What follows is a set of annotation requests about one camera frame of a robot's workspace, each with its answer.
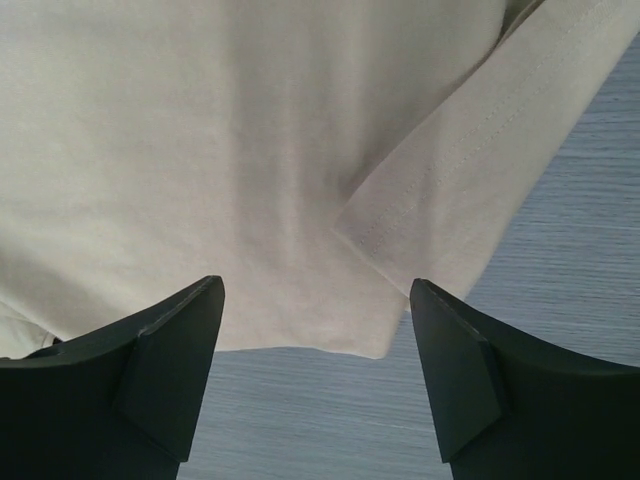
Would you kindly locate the beige t shirt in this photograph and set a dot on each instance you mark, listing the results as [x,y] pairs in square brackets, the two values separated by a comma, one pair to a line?
[319,156]

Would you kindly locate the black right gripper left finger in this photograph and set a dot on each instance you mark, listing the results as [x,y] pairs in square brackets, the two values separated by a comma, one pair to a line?
[121,402]

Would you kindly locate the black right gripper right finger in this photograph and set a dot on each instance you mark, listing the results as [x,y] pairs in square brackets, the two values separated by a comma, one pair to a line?
[508,405]

